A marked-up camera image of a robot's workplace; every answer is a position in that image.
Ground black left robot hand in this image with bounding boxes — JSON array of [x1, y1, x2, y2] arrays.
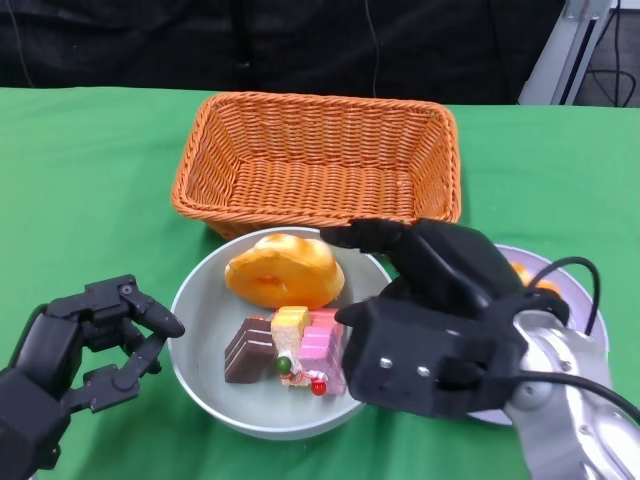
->
[[9, 273, 186, 416]]

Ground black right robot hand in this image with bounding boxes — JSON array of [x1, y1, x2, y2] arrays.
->
[[319, 218, 524, 311]]

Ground orange white striped bread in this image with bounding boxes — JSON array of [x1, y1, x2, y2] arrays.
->
[[509, 262, 561, 296]]

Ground grey-green bowl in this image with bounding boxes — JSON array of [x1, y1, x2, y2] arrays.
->
[[168, 227, 396, 441]]

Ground golden orange ring bread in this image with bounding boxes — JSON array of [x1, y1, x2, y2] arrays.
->
[[224, 233, 346, 310]]

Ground lavender round plate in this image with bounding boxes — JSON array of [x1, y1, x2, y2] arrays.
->
[[469, 243, 610, 426]]

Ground pink cake slice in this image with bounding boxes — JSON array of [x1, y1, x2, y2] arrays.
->
[[298, 322, 351, 397]]

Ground yellow cake slice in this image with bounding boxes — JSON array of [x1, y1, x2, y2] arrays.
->
[[270, 305, 312, 389]]

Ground orange wicker basket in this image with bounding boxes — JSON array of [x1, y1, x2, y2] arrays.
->
[[169, 91, 462, 242]]

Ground chocolate cake slice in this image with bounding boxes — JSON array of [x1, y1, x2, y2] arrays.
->
[[223, 315, 276, 385]]

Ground green tablecloth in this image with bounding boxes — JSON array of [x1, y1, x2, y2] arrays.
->
[[0, 85, 640, 480]]

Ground black backdrop curtain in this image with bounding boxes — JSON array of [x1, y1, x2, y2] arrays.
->
[[0, 0, 571, 106]]

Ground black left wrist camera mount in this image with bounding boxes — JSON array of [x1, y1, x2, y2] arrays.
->
[[0, 367, 76, 471]]

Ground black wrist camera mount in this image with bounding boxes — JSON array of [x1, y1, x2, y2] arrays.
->
[[334, 298, 526, 420], [0, 367, 76, 471]]

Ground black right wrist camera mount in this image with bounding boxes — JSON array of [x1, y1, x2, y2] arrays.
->
[[334, 298, 526, 420]]

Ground grey aluminium frame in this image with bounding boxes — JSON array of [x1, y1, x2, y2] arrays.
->
[[519, 0, 621, 106]]

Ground black looped floor cables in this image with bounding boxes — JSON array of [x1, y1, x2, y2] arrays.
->
[[587, 19, 640, 106]]

